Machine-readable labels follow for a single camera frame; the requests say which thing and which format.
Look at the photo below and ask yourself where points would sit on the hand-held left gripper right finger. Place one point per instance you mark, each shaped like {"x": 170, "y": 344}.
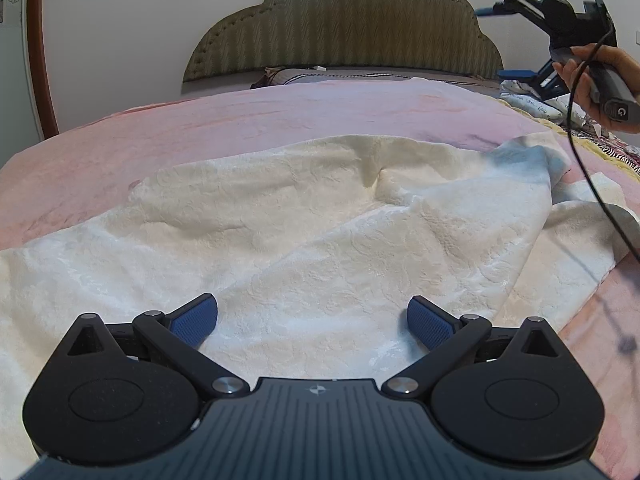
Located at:
{"x": 425, "y": 321}

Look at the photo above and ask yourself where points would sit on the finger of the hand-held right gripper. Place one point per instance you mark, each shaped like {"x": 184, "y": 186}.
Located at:
{"x": 537, "y": 82}
{"x": 525, "y": 2}

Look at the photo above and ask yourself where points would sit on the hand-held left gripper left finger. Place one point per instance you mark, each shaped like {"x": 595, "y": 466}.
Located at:
{"x": 196, "y": 321}

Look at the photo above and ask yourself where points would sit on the cream white textured blanket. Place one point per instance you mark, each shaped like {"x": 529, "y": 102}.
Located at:
{"x": 300, "y": 220}

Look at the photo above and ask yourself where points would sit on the person's right hand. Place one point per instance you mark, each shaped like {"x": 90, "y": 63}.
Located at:
{"x": 620, "y": 67}

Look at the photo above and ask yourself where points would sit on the white printed quilt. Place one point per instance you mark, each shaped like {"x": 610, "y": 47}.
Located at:
{"x": 525, "y": 97}

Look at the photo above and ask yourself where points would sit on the olive padded headboard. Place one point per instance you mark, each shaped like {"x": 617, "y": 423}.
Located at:
{"x": 340, "y": 25}

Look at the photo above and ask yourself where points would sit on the grey striped pillow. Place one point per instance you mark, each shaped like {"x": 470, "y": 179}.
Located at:
{"x": 350, "y": 74}

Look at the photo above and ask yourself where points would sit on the pink blanket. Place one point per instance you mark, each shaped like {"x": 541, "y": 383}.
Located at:
{"x": 200, "y": 120}

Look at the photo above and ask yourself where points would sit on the curved wooden frame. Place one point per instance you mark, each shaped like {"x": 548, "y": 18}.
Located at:
{"x": 41, "y": 60}

